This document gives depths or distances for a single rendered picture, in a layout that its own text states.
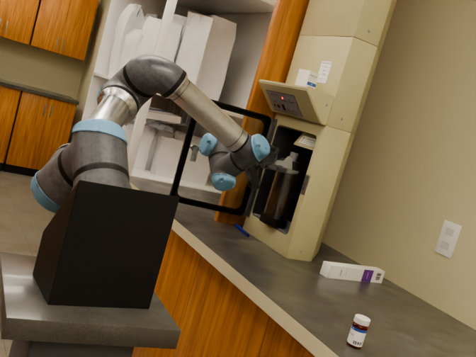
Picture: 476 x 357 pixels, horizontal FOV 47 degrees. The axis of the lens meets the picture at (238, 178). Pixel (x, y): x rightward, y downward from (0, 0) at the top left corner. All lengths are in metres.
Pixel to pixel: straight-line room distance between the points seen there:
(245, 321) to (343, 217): 0.91
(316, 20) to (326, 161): 0.53
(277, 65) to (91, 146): 1.13
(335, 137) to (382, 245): 0.51
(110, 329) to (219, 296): 0.70
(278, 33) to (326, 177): 0.60
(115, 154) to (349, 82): 0.96
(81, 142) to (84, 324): 0.38
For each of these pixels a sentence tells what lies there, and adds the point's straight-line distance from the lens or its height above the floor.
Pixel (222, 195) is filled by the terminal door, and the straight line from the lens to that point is 2.09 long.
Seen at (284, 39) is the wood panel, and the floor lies 1.68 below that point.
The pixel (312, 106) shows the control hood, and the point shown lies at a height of 1.46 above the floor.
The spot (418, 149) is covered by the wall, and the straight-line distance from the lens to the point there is 2.14.
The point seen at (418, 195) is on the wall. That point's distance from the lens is 2.10.
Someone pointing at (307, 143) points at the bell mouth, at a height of 1.33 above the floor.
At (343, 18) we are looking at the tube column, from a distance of 1.96.
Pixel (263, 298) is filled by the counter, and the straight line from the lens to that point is 1.47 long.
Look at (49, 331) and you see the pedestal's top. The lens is 1.04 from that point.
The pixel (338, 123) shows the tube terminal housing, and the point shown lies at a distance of 1.89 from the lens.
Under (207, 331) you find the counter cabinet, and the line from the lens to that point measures 1.77.
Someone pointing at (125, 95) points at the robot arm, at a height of 1.33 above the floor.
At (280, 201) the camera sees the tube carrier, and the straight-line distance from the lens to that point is 1.94.
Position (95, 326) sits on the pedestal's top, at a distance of 1.05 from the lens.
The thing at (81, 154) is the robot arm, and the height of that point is 1.20.
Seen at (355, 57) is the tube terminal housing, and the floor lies 1.65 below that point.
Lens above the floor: 1.38
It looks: 7 degrees down
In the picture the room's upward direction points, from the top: 16 degrees clockwise
